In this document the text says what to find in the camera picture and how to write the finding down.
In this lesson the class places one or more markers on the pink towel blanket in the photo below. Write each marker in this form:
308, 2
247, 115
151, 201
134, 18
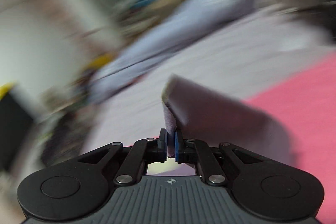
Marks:
294, 94

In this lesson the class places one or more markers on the yellow cloth behind television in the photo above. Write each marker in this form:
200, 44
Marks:
6, 88

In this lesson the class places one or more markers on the purple garment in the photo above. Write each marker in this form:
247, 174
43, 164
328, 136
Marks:
213, 117

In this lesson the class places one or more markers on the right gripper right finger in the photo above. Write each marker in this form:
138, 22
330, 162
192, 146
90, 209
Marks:
260, 186

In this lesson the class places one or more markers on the light blue duvet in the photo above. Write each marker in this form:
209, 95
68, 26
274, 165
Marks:
191, 21

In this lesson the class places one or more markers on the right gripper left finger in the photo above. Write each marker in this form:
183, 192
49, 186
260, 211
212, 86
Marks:
78, 187

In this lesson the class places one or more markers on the grey quilted bedsheet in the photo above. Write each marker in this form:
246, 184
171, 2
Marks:
210, 56

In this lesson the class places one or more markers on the black television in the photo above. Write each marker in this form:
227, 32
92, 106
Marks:
16, 123

